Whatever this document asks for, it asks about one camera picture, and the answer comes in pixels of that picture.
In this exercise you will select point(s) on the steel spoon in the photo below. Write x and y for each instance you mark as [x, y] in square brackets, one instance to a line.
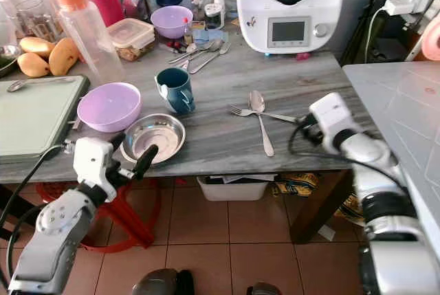
[18, 86]
[257, 100]
[215, 46]

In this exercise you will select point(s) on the teal ceramic mug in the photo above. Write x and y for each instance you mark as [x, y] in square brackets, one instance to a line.
[177, 91]

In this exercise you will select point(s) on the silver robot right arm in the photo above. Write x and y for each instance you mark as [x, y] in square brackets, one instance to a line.
[385, 205]

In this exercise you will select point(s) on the round steel plate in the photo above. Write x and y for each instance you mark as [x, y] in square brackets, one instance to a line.
[161, 137]

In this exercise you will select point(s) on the large purple plastic bowl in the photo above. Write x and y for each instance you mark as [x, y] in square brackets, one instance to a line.
[108, 107]

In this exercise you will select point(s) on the red plastic stool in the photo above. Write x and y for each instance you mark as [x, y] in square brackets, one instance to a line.
[130, 223]

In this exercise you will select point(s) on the gold black patterned bag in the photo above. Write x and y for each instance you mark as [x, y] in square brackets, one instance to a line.
[295, 185]

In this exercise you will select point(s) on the pale green cutting board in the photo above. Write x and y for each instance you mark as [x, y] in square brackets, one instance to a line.
[34, 119]

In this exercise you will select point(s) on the white side table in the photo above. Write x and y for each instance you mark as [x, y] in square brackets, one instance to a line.
[402, 109]

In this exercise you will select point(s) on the yellow mango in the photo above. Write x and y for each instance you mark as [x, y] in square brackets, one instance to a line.
[33, 65]
[65, 56]
[36, 46]

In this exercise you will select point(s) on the clear bottle orange cap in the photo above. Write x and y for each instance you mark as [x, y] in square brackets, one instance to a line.
[93, 40]

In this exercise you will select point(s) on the rectangular clear food container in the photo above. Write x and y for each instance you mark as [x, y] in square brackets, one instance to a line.
[134, 37]

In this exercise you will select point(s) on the grey robot left foot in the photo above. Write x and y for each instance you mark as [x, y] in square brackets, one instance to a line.
[159, 285]

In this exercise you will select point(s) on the grey robot foot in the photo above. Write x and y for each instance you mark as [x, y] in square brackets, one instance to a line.
[262, 289]
[159, 285]

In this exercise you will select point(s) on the white kitchen cooking machine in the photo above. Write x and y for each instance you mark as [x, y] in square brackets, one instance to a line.
[292, 13]

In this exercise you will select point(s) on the steel bowl green contents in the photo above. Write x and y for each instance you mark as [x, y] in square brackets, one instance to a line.
[8, 61]

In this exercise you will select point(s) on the small purple plastic bowl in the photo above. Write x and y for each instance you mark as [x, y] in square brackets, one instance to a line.
[172, 20]

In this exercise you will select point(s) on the pink plastic canister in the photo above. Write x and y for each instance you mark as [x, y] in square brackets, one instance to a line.
[108, 1]

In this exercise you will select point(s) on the clear glass jar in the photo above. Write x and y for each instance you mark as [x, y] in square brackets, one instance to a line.
[38, 23]

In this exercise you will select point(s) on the grey robot right foot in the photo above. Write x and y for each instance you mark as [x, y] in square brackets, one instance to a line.
[262, 289]

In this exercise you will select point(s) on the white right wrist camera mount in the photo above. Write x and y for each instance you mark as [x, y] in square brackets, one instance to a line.
[333, 117]

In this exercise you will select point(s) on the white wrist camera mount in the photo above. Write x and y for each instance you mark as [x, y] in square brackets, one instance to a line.
[91, 164]
[333, 117]

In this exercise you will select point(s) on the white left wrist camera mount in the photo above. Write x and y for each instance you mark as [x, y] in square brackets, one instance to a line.
[91, 164]

